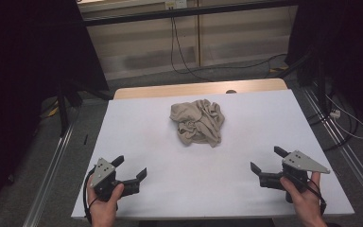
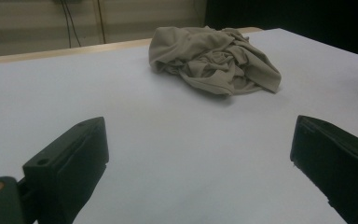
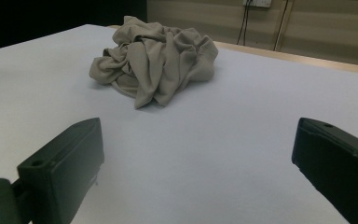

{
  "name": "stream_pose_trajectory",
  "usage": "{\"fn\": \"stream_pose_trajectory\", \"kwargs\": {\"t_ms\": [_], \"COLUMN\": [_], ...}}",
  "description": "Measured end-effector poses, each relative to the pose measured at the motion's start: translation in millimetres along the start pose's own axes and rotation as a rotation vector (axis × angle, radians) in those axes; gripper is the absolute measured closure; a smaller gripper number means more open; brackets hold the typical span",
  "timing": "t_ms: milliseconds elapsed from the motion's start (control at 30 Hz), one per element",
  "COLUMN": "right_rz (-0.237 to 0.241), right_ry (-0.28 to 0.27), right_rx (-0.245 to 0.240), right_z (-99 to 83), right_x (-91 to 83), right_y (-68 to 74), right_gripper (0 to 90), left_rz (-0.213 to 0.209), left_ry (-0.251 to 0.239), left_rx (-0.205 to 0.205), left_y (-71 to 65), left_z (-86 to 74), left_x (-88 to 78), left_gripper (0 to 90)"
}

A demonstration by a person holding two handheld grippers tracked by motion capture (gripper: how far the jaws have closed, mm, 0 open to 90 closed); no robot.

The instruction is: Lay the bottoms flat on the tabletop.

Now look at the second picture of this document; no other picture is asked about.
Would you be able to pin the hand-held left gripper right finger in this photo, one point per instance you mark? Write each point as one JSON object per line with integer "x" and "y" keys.
{"x": 338, "y": 161}

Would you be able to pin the black curtain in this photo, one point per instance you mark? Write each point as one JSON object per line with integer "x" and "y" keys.
{"x": 292, "y": 21}

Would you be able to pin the beige pants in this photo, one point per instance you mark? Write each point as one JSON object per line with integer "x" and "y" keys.
{"x": 211, "y": 59}

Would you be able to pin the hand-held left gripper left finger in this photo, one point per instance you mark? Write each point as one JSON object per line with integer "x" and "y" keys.
{"x": 71, "y": 161}

